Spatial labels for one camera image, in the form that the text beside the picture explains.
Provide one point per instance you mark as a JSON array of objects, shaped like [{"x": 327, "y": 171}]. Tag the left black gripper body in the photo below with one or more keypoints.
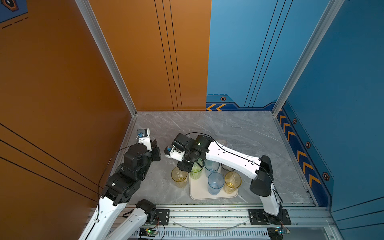
[{"x": 155, "y": 154}]

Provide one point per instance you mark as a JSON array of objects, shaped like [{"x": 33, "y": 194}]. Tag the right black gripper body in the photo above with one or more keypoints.
[{"x": 185, "y": 165}]

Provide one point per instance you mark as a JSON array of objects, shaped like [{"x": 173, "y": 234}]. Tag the amber yellow cup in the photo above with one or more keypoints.
[{"x": 232, "y": 182}]

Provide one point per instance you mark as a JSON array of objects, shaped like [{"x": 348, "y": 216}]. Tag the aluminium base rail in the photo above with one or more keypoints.
[{"x": 232, "y": 222}]

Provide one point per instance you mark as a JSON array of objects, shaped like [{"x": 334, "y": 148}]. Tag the right green circuit board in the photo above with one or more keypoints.
[{"x": 277, "y": 233}]

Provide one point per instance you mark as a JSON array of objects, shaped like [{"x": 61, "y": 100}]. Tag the aluminium corner post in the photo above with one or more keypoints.
[
  {"x": 319, "y": 32},
  {"x": 101, "y": 42}
]

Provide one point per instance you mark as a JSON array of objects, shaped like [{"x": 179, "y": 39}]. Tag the left aluminium corner post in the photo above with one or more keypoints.
[{"x": 101, "y": 42}]

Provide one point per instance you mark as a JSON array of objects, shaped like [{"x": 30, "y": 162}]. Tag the white rectangular plastic tray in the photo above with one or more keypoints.
[{"x": 199, "y": 188}]

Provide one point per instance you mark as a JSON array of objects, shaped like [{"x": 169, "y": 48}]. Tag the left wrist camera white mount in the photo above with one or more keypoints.
[{"x": 143, "y": 137}]

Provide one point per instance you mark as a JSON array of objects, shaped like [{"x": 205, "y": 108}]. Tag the small clear glass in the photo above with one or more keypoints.
[{"x": 223, "y": 142}]

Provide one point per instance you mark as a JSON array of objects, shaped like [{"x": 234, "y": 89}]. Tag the right aluminium corner post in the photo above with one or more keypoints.
[{"x": 319, "y": 32}]

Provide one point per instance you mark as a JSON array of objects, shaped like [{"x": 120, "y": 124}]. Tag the left green circuit board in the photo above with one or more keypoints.
[{"x": 147, "y": 234}]

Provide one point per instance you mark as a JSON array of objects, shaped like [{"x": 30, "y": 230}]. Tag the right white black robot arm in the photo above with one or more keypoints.
[{"x": 187, "y": 151}]

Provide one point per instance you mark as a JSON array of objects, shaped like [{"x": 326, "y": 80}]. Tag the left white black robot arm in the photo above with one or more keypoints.
[{"x": 118, "y": 191}]

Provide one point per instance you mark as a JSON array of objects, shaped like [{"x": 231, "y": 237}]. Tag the tall green clear cup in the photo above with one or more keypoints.
[{"x": 197, "y": 169}]

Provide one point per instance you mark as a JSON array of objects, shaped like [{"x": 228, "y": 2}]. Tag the tall grey-blue cup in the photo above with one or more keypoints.
[{"x": 211, "y": 167}]

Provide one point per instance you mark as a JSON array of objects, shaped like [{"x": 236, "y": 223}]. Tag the dark smoke grey cup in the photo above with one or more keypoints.
[{"x": 227, "y": 168}]

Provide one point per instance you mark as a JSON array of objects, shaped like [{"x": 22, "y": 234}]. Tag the tall blue clear cup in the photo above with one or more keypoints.
[{"x": 215, "y": 183}]

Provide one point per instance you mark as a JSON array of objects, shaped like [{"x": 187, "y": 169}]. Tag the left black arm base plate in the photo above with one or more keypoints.
[{"x": 162, "y": 216}]

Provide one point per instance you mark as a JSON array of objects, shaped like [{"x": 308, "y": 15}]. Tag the green circuit board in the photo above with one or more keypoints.
[
  {"x": 147, "y": 234},
  {"x": 277, "y": 233}
]

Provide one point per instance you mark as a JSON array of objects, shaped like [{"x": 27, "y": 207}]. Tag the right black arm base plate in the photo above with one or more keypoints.
[{"x": 259, "y": 217}]

